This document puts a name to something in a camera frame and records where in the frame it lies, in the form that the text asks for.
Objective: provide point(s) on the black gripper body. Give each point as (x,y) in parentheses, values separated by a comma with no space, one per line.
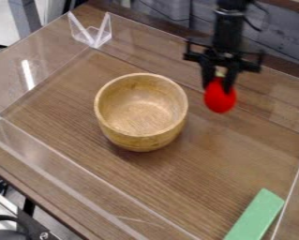
(224,49)

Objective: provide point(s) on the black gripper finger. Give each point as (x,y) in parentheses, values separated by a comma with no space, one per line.
(229,76)
(207,71)

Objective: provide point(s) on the red plush fruit green top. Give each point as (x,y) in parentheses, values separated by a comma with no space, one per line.
(219,101)

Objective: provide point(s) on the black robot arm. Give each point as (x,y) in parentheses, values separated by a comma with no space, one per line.
(241,6)

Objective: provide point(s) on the wooden bowl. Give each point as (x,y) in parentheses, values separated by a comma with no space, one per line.
(141,110)

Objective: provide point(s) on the green rectangular block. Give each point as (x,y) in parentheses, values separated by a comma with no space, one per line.
(253,222)

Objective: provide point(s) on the black device bottom left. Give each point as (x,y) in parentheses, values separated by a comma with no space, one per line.
(28,229)

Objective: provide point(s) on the clear acrylic corner bracket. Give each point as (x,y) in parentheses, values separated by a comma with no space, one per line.
(92,36)

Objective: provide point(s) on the clear acrylic enclosure wall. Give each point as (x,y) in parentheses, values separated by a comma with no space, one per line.
(183,192)

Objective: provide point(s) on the grey post top left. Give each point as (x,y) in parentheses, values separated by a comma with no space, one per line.
(25,16)

